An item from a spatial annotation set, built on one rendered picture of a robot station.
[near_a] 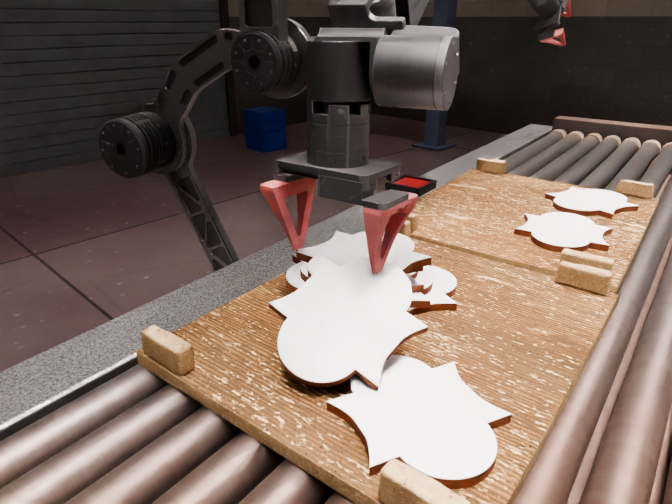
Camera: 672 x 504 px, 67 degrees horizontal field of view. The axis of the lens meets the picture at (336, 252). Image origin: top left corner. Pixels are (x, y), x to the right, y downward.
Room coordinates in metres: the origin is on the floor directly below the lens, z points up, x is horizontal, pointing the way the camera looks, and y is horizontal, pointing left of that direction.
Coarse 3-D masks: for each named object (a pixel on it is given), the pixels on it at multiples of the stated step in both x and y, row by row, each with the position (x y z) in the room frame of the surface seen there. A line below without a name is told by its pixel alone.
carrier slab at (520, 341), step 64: (448, 256) 0.63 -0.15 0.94; (256, 320) 0.47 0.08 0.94; (448, 320) 0.47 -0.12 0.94; (512, 320) 0.47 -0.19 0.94; (576, 320) 0.47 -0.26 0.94; (192, 384) 0.36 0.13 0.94; (256, 384) 0.36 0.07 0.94; (512, 384) 0.36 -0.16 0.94; (320, 448) 0.29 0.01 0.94; (512, 448) 0.29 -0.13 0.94
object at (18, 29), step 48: (0, 0) 4.44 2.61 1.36; (48, 0) 4.70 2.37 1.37; (96, 0) 4.98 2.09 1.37; (144, 0) 5.31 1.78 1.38; (192, 0) 5.68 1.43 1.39; (0, 48) 4.38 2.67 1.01; (96, 48) 4.93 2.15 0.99; (144, 48) 5.26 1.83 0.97; (0, 96) 4.32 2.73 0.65; (48, 96) 4.58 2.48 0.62; (96, 96) 4.87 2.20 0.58; (144, 96) 5.21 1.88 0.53; (0, 144) 4.25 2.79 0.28; (48, 144) 4.51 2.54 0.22; (96, 144) 4.81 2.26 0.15
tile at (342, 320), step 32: (320, 256) 0.46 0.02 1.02; (320, 288) 0.42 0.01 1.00; (352, 288) 0.42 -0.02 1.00; (384, 288) 0.42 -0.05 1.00; (288, 320) 0.39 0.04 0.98; (320, 320) 0.39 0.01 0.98; (352, 320) 0.39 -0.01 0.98; (384, 320) 0.39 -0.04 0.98; (416, 320) 0.39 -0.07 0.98; (288, 352) 0.36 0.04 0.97; (320, 352) 0.36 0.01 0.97; (352, 352) 0.36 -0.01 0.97; (384, 352) 0.36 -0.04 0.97; (320, 384) 0.34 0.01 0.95
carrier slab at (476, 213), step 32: (448, 192) 0.91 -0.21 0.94; (480, 192) 0.91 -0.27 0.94; (512, 192) 0.91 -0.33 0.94; (544, 192) 0.91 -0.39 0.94; (448, 224) 0.75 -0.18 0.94; (480, 224) 0.75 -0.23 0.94; (512, 224) 0.75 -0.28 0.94; (608, 224) 0.75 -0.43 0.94; (640, 224) 0.75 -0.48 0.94; (480, 256) 0.64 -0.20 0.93; (512, 256) 0.63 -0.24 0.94; (544, 256) 0.63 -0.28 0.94; (608, 256) 0.63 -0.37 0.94
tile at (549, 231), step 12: (528, 216) 0.75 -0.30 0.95; (540, 216) 0.75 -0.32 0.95; (552, 216) 0.75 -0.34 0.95; (564, 216) 0.75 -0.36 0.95; (576, 216) 0.75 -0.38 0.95; (516, 228) 0.70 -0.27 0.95; (528, 228) 0.70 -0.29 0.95; (540, 228) 0.70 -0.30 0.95; (552, 228) 0.70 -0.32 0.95; (564, 228) 0.70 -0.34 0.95; (576, 228) 0.70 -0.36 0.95; (588, 228) 0.70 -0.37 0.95; (600, 228) 0.70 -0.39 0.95; (612, 228) 0.71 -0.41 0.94; (540, 240) 0.66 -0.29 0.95; (552, 240) 0.66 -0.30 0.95; (564, 240) 0.66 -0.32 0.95; (576, 240) 0.66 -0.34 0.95; (588, 240) 0.66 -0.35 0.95; (600, 240) 0.66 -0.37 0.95
